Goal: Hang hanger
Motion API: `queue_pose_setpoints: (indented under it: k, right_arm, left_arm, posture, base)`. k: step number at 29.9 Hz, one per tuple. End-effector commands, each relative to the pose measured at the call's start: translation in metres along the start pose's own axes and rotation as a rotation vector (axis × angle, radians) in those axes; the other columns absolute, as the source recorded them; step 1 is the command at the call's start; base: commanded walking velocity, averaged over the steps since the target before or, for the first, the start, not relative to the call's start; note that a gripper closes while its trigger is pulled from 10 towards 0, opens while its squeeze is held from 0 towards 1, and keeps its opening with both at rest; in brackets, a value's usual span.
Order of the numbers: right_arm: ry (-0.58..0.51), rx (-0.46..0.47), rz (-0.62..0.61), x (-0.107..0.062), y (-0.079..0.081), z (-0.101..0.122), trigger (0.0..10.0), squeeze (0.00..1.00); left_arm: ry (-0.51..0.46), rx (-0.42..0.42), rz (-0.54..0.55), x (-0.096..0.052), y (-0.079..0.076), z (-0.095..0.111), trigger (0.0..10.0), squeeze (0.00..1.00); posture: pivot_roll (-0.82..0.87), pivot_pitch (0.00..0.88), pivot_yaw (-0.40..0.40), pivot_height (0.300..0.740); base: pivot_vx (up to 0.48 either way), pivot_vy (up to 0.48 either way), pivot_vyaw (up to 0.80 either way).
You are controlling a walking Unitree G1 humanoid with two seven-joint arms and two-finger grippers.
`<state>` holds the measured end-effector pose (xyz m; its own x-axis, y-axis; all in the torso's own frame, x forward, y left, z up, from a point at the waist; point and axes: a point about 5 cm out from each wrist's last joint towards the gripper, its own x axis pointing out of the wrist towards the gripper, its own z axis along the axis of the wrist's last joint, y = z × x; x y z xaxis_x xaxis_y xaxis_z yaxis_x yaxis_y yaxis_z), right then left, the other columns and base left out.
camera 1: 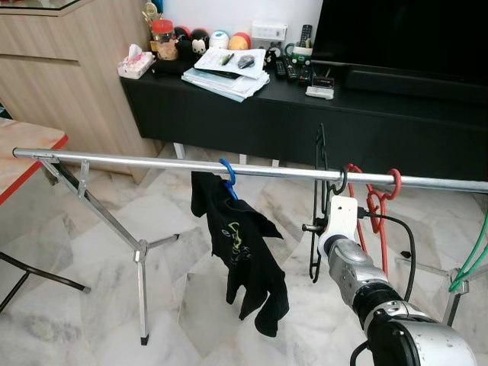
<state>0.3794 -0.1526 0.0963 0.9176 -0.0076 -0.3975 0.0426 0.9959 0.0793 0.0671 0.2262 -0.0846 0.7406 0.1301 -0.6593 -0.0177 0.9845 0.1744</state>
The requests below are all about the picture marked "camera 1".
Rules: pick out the silver metal clothes rack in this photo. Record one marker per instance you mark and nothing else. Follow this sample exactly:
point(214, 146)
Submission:
point(114, 160)

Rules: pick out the white blue ball toy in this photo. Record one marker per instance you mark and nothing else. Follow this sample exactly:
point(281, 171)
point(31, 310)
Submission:
point(219, 40)

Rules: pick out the light wooden cabinet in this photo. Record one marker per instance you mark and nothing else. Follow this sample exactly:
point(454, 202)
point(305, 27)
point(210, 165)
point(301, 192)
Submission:
point(69, 91)

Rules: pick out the orange ball toy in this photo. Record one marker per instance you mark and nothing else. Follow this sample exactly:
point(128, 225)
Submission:
point(240, 42)

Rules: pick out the black soundbar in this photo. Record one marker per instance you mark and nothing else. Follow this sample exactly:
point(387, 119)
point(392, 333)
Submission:
point(419, 85)

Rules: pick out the black shirt green print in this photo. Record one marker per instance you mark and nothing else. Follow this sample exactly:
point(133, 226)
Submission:
point(244, 267)

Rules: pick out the black flat television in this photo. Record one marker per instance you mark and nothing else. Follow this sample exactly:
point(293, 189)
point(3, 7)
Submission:
point(404, 34)

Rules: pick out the red clothes hanger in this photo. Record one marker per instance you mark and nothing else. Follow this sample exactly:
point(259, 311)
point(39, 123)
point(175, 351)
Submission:
point(396, 177)

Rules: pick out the green clothes hanger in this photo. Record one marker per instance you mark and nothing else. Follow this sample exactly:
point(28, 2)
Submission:
point(456, 286)

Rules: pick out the pink white tissue box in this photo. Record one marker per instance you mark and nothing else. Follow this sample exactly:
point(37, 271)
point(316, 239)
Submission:
point(136, 65)

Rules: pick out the white socket panel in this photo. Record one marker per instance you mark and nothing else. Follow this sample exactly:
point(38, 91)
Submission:
point(270, 31)

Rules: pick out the red lidded snack jar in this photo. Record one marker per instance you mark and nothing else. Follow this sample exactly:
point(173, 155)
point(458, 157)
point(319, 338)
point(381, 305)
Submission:
point(163, 42)

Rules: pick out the red black round plush toy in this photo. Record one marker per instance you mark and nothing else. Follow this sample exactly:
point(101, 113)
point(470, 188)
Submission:
point(182, 33)

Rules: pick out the small gold trophy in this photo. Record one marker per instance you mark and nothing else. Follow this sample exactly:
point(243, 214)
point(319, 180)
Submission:
point(152, 11)

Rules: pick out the marble table red edge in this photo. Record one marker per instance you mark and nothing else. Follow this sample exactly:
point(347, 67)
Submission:
point(23, 152)

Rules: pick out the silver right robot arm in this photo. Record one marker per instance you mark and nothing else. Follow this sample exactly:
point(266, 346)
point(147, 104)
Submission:
point(358, 274)

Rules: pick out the stack of white papers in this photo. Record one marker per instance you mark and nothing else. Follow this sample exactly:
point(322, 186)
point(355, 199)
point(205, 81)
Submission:
point(225, 80)

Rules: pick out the small white device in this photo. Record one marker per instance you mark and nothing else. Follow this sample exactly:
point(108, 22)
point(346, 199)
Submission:
point(319, 92)

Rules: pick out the grey computer mouse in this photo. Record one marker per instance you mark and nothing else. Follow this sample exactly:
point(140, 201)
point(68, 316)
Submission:
point(245, 62)

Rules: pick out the black television console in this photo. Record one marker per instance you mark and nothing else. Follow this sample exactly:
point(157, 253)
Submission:
point(229, 126)

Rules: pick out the blue clothes hanger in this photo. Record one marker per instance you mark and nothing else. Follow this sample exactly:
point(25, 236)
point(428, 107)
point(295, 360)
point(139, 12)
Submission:
point(233, 177)

